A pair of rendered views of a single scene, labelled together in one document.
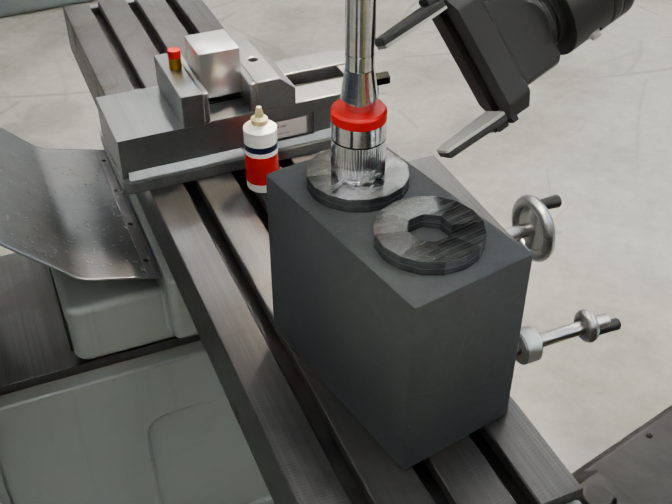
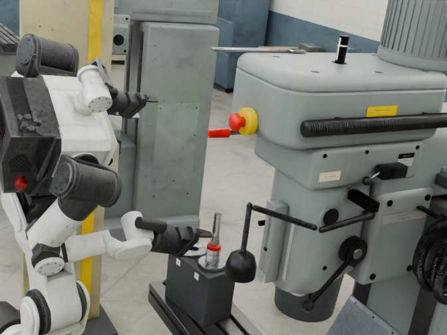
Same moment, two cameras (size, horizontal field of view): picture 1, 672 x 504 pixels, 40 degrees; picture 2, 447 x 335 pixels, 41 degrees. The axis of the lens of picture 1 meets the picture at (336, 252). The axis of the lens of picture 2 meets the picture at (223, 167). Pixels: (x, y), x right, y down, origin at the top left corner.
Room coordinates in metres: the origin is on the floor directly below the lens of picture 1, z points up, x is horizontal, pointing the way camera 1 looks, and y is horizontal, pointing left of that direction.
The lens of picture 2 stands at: (2.39, -0.29, 2.13)
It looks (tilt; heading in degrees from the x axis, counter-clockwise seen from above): 21 degrees down; 171
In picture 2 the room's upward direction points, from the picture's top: 7 degrees clockwise
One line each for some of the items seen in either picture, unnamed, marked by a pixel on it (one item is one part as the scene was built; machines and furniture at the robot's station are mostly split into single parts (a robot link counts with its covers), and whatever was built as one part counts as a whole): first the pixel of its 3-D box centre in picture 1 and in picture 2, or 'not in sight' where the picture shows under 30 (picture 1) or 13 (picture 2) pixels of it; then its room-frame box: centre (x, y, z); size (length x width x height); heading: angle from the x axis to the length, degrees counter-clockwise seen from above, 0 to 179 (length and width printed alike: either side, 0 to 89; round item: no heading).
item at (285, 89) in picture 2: not in sight; (338, 96); (1.06, 0.17, 1.81); 0.47 x 0.26 x 0.16; 113
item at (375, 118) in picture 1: (359, 112); (213, 246); (0.68, -0.02, 1.19); 0.05 x 0.05 x 0.01
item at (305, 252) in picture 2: not in sight; (310, 226); (1.06, 0.16, 1.47); 0.21 x 0.19 x 0.32; 23
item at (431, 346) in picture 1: (388, 289); (199, 281); (0.63, -0.05, 1.03); 0.22 x 0.12 x 0.20; 34
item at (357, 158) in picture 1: (358, 144); (213, 254); (0.68, -0.02, 1.16); 0.05 x 0.05 x 0.05
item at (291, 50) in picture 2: not in sight; (258, 49); (1.02, -0.03, 1.89); 0.24 x 0.04 x 0.01; 113
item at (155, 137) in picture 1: (239, 101); not in sight; (1.07, 0.13, 0.99); 0.35 x 0.15 x 0.11; 114
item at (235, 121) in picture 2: not in sight; (237, 121); (1.16, -0.08, 1.76); 0.04 x 0.03 x 0.04; 23
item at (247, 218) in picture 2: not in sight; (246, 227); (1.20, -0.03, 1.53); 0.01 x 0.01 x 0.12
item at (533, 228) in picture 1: (515, 233); not in sight; (1.26, -0.30, 0.63); 0.16 x 0.12 x 0.12; 113
